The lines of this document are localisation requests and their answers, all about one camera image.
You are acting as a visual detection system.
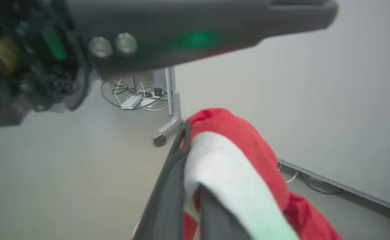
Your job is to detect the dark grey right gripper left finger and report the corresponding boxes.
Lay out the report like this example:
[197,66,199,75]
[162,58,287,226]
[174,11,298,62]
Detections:
[130,122,192,240]

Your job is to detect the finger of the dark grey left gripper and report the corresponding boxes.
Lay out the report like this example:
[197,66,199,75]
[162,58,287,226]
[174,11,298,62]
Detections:
[65,0,339,82]

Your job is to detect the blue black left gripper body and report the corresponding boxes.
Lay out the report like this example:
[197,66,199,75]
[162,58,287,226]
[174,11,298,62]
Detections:
[0,0,97,129]

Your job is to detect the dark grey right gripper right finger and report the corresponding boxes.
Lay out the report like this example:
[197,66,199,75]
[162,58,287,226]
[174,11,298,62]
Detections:
[198,186,253,240]

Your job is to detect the red garment with white cuff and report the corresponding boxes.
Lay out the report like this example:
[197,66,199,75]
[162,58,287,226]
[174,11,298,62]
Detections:
[181,107,344,240]

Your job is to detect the grey stand leg with caster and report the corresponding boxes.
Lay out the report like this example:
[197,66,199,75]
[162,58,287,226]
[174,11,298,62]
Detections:
[152,66,184,147]

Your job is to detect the tangled black and white cables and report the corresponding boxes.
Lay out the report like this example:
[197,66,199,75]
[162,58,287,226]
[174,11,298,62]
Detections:
[101,76,170,112]

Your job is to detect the white cable under rail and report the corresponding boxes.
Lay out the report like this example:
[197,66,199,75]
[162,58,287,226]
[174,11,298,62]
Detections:
[278,163,299,184]

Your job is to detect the grey wall cable rail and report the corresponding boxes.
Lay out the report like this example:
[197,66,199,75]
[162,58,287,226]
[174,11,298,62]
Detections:
[277,159,390,223]

